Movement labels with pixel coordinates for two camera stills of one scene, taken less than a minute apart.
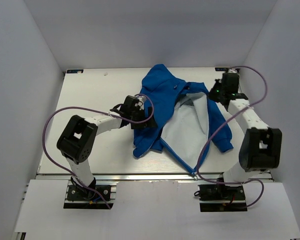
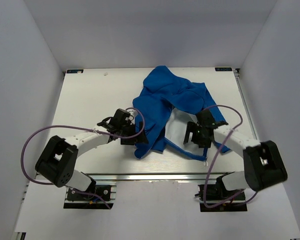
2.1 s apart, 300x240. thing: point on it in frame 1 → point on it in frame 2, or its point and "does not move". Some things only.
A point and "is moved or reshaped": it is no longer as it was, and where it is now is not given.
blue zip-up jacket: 187,120 is moved or reshaped
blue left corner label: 74,71 does not move
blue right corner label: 221,69 does not move
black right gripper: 210,95 → 192,127
